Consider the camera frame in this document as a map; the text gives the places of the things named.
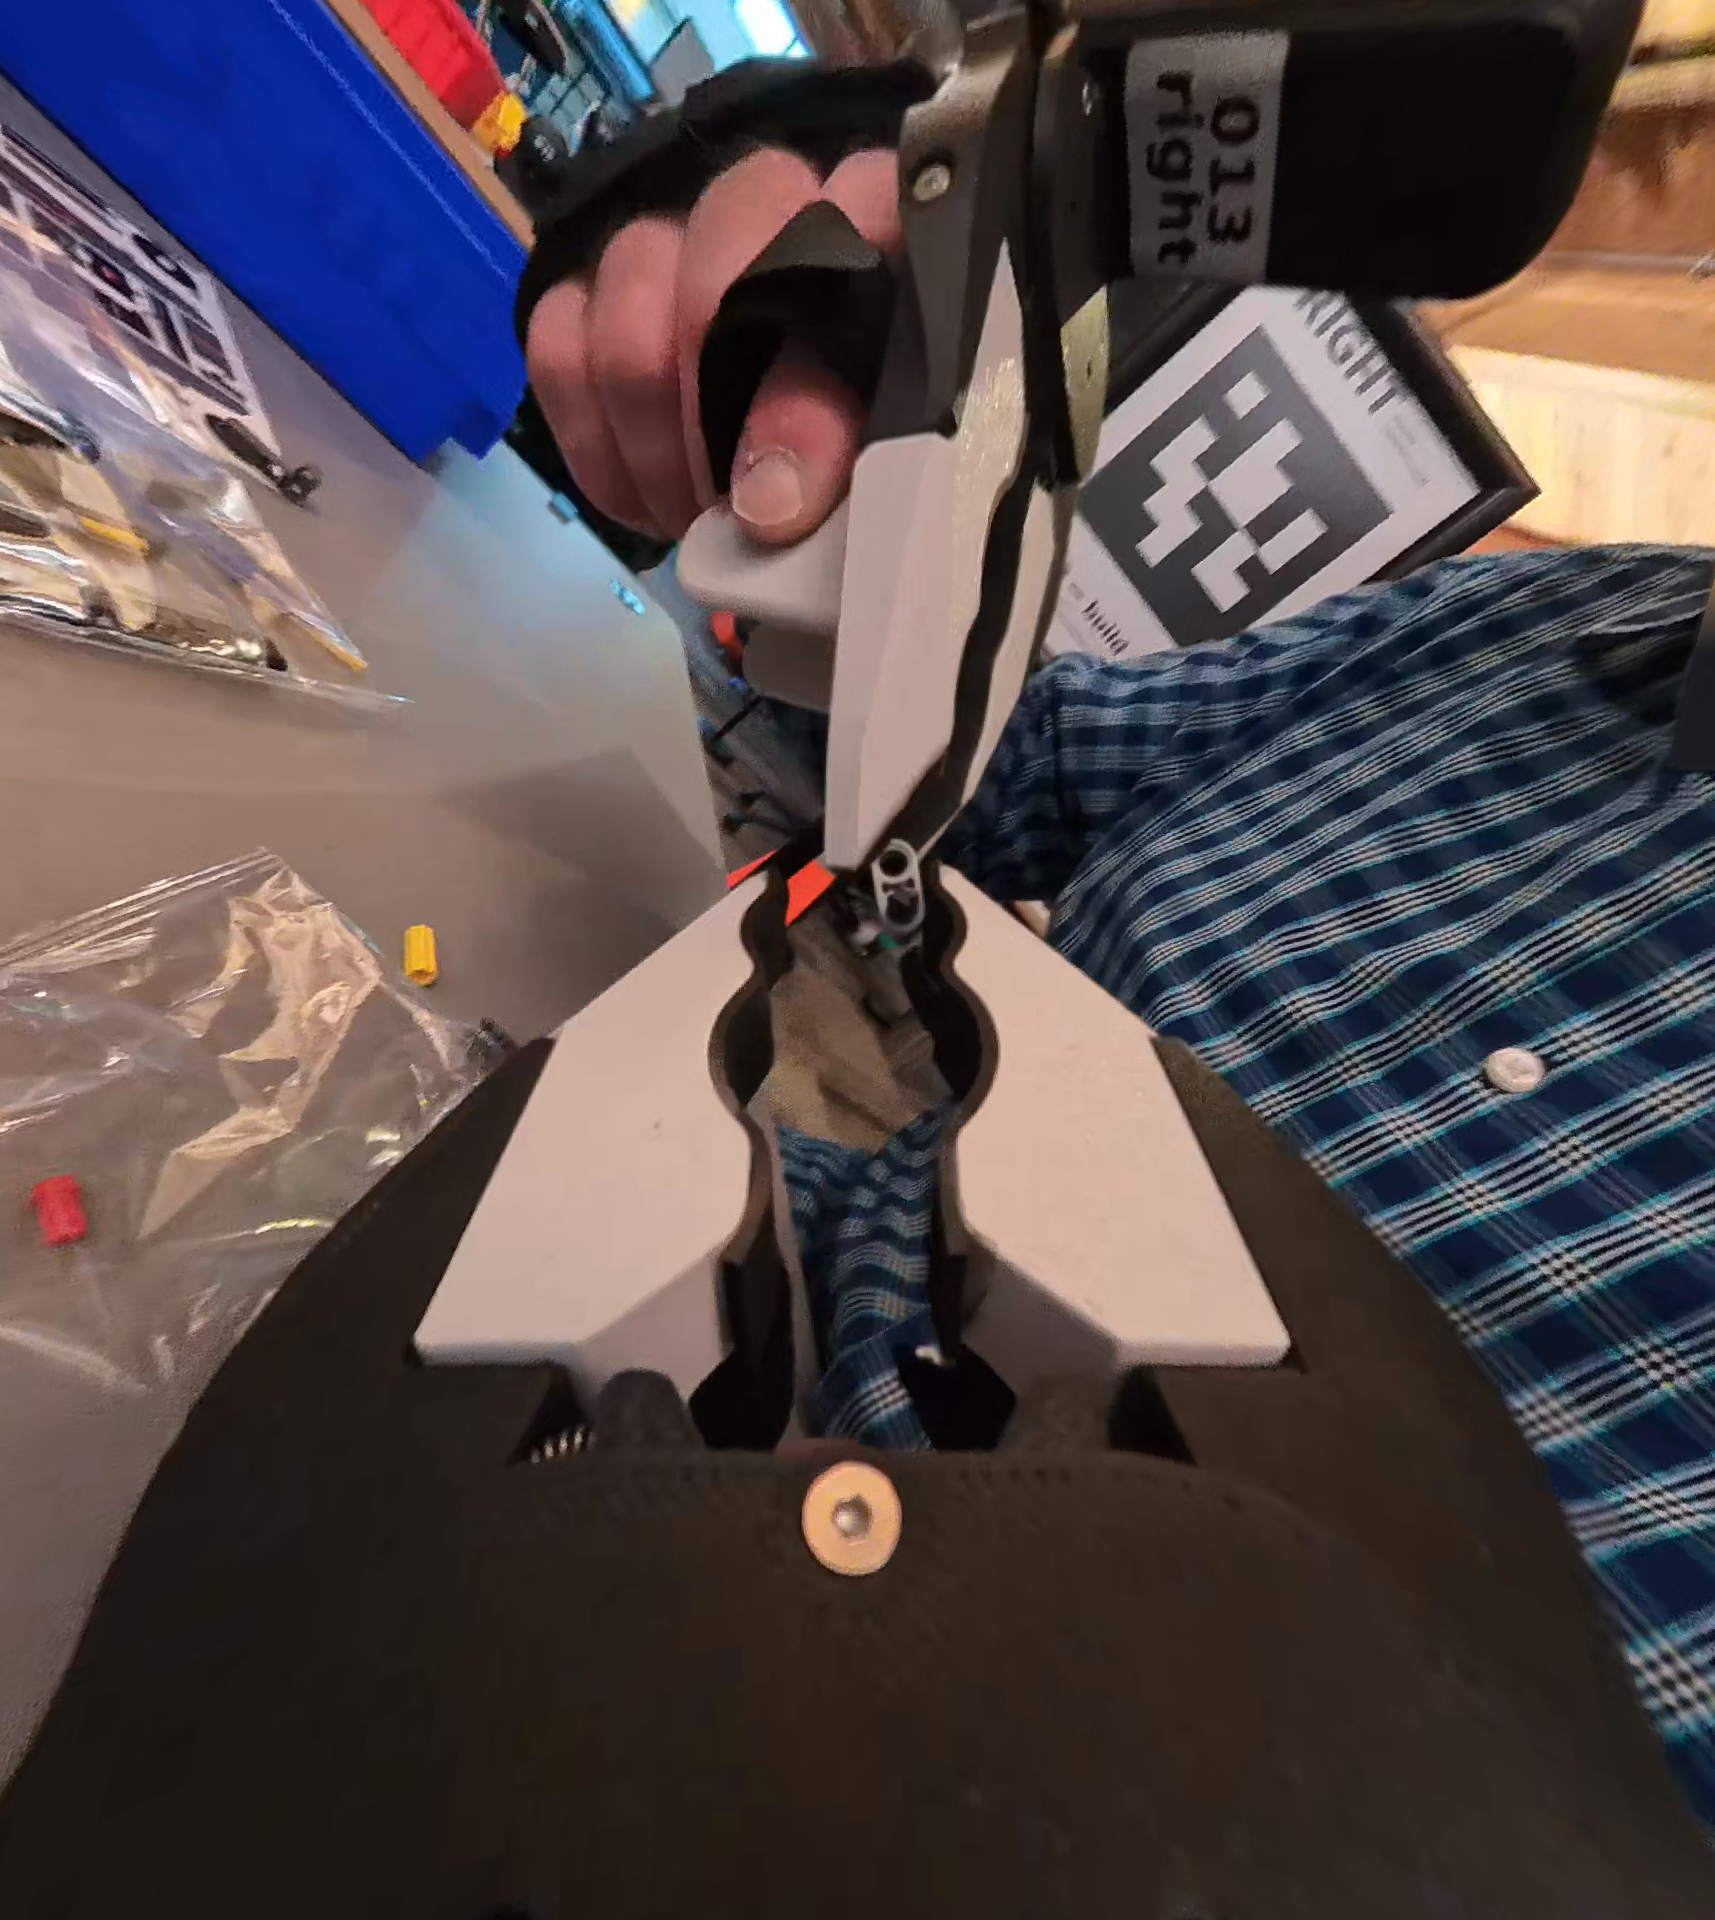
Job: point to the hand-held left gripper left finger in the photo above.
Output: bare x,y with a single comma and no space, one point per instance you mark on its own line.
601,1201

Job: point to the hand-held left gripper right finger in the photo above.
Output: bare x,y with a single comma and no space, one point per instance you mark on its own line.
1111,1201

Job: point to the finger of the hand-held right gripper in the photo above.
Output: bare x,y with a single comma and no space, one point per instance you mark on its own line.
1043,570
917,631

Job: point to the grey lego connector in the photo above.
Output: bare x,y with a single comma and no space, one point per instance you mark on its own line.
899,885

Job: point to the small clear plastic bag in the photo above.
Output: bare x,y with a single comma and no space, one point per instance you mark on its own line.
195,1051

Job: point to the yellow lego bush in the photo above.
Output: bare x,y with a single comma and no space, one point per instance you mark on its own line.
419,955

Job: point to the red lego bush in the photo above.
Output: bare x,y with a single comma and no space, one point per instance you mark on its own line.
58,1211

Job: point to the large clear lego parts bag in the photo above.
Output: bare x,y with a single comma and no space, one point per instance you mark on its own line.
76,510

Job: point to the person's right hand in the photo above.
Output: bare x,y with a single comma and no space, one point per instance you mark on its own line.
617,345

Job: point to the black framed marker sign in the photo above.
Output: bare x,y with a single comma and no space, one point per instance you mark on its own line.
1231,480

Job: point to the orange traffic cone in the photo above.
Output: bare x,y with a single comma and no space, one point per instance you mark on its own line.
805,897

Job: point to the person's plaid shirt torso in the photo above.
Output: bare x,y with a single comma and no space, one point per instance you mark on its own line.
1397,901

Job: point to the blue plastic parts bin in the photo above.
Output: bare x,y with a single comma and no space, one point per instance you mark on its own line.
315,195

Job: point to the red plastic bin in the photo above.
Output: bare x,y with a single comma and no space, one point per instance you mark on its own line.
435,38

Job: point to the white sticker sheet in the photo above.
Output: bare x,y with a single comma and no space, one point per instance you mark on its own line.
121,271

